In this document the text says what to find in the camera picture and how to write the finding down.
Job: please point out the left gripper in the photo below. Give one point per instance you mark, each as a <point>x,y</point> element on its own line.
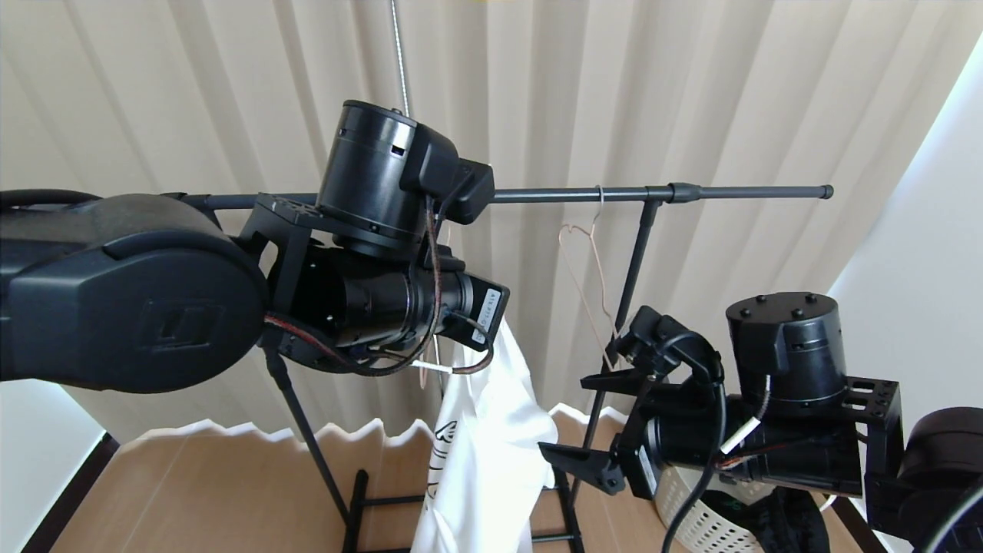
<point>369,303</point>

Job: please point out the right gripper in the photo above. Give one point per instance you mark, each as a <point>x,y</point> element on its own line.
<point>768,457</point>

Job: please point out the white printed t-shirt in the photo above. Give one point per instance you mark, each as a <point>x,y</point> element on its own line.
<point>484,461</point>

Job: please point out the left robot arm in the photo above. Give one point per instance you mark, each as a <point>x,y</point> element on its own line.
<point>115,307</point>

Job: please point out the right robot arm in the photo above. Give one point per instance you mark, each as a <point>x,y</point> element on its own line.
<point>783,346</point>

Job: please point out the pink clothes hanger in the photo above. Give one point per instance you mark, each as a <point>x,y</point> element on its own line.
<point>584,301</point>

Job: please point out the white laundry basket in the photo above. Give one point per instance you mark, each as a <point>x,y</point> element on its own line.
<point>695,522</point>

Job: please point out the black clothes rack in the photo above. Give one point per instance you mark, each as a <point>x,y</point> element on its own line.
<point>729,192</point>

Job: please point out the black garment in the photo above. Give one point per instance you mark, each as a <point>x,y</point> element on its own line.
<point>783,530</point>

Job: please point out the beige curtain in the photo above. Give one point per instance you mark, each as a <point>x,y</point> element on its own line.
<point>653,92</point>

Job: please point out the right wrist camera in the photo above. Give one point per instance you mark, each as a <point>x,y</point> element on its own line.
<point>660,338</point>

